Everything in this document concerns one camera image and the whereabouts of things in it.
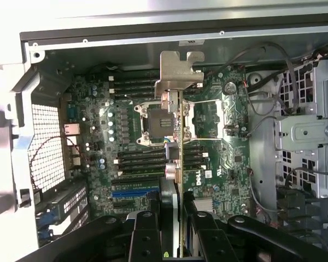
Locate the silver chipset heatsink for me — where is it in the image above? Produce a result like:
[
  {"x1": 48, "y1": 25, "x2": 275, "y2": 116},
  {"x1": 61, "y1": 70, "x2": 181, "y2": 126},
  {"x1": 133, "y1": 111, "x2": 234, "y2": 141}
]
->
[{"x1": 193, "y1": 198, "x2": 217, "y2": 213}]

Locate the blue expansion slot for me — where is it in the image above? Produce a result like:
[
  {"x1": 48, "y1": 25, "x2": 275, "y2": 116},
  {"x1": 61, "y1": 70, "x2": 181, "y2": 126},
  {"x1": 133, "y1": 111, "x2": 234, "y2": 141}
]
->
[{"x1": 112, "y1": 189, "x2": 160, "y2": 199}]

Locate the green motherboard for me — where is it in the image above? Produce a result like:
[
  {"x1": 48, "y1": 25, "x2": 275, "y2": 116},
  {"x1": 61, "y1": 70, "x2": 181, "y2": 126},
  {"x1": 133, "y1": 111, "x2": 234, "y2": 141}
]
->
[{"x1": 60, "y1": 65, "x2": 253, "y2": 238}]

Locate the black fan housing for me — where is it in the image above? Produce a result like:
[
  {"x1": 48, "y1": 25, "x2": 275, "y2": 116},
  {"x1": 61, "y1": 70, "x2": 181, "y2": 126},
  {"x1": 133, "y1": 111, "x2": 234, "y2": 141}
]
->
[{"x1": 277, "y1": 187, "x2": 328, "y2": 235}]

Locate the CPU socket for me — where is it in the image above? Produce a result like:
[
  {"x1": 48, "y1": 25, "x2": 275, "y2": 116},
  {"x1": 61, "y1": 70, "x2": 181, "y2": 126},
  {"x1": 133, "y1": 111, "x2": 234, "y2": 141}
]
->
[{"x1": 133, "y1": 99, "x2": 194, "y2": 145}]

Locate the grey and black PC case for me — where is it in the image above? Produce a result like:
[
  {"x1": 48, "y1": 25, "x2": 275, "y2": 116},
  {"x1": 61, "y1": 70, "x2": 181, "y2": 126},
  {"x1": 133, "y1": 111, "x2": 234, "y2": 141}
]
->
[{"x1": 0, "y1": 26, "x2": 328, "y2": 262}]

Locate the silver perforated drive cage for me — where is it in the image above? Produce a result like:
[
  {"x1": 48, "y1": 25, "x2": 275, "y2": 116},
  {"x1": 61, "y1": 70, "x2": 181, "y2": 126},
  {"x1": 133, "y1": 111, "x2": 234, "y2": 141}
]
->
[{"x1": 273, "y1": 59, "x2": 328, "y2": 200}]

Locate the silver coin battery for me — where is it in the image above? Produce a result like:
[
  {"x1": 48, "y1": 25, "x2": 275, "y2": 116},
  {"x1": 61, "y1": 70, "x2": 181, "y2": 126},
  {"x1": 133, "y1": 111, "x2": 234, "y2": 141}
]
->
[{"x1": 225, "y1": 81, "x2": 238, "y2": 96}]

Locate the red and black twisted wire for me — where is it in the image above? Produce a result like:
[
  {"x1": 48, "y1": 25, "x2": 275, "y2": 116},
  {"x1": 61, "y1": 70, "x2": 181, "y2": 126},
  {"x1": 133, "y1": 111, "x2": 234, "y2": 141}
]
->
[{"x1": 29, "y1": 135, "x2": 81, "y2": 189}]

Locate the grey wire bundle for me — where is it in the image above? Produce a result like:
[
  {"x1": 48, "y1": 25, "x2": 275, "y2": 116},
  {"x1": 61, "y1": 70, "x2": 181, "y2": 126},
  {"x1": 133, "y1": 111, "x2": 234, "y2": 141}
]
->
[{"x1": 229, "y1": 40, "x2": 301, "y2": 115}]

